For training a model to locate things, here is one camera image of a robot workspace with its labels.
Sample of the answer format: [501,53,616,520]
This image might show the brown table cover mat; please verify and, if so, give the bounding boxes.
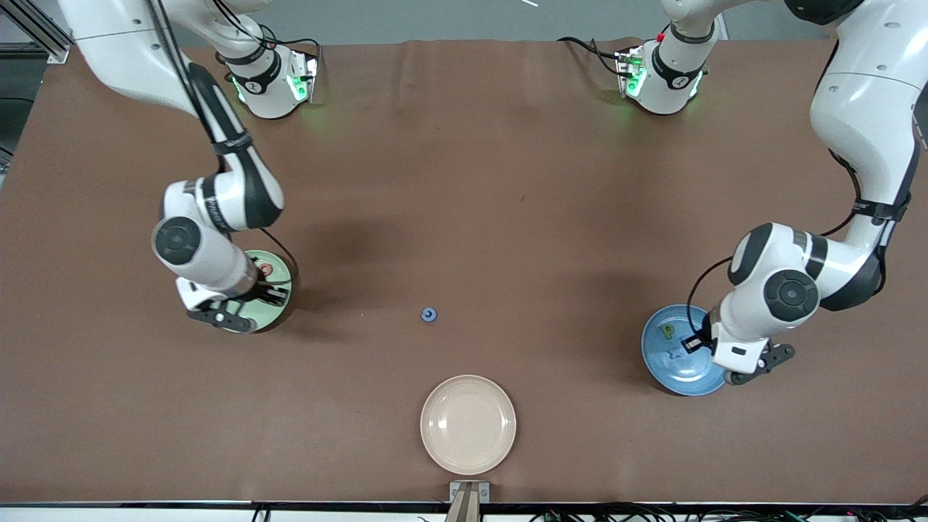
[0,36,928,505]

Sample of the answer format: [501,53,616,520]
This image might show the right arm base black cable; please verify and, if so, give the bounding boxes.
[209,0,324,73]

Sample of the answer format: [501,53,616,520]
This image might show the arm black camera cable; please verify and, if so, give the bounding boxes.
[687,36,908,343]
[149,0,300,282]

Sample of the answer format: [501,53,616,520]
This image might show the left arm base black cable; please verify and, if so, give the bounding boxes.
[556,36,633,78]

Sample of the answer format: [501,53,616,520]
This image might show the beige plate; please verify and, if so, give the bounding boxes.
[420,375,517,476]

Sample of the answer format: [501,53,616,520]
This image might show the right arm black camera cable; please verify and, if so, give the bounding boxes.
[149,0,300,282]

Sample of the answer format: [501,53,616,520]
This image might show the light green plate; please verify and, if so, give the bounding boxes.
[217,250,294,334]

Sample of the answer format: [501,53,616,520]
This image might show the arm base black cable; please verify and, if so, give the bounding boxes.
[209,0,324,73]
[556,36,633,78]

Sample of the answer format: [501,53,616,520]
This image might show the silver aluminium frame profile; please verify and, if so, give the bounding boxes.
[0,0,73,65]

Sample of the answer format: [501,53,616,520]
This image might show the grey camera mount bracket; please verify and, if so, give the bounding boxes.
[447,481,492,522]

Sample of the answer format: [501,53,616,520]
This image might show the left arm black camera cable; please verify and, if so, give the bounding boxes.
[687,36,908,343]

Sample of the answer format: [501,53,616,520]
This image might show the blue plate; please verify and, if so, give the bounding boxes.
[641,304,727,397]

